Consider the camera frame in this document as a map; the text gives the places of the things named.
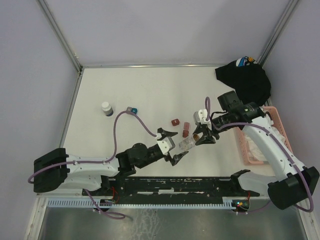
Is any clear pill bottle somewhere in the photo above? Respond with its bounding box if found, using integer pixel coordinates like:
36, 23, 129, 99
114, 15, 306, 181
178, 134, 200, 152

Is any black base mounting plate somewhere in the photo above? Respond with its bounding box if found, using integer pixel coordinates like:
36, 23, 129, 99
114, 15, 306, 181
89, 176, 259, 198

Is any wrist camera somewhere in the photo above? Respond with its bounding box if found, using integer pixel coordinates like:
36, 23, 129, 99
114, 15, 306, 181
193, 109, 211, 125
157, 137, 176, 155

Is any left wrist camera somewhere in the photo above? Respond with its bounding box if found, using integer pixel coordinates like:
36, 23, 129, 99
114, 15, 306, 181
157, 137, 176, 155

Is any left aluminium corner post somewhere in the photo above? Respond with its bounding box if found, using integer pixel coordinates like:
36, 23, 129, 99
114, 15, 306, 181
36, 0, 83, 73

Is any white cloth in basket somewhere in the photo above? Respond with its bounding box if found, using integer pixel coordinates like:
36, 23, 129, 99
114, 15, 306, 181
244, 126, 286, 162

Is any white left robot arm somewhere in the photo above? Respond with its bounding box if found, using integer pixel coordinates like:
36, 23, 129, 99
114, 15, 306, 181
28, 128, 188, 195

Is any black cloth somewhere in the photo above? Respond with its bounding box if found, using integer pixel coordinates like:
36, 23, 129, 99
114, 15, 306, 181
215, 56, 271, 107

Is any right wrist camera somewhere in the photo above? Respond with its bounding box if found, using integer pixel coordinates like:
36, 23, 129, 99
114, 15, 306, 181
193, 109, 211, 125

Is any aluminium corner post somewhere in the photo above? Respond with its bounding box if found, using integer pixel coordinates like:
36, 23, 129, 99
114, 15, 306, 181
257, 0, 301, 66
36, 0, 83, 73

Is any red Wed pill box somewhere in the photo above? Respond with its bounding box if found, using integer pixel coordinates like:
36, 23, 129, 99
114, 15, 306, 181
171, 118, 180, 127

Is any white capped pill bottle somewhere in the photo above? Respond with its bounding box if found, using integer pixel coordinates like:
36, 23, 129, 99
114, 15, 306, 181
101, 101, 114, 117

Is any red Sat pill box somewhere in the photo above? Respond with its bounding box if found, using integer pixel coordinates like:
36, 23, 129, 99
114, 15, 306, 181
182, 122, 190, 138

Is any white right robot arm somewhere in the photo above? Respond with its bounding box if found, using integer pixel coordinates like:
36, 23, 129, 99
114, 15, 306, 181
193, 91, 320, 213

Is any light blue cable duct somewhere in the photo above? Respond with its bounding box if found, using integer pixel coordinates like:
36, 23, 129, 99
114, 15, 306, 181
47, 198, 237, 208

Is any pink perforated basket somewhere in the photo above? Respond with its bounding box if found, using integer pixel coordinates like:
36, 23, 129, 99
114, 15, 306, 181
235, 106, 293, 165

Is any teal pill box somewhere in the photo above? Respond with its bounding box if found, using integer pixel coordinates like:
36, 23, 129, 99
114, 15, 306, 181
131, 108, 138, 114

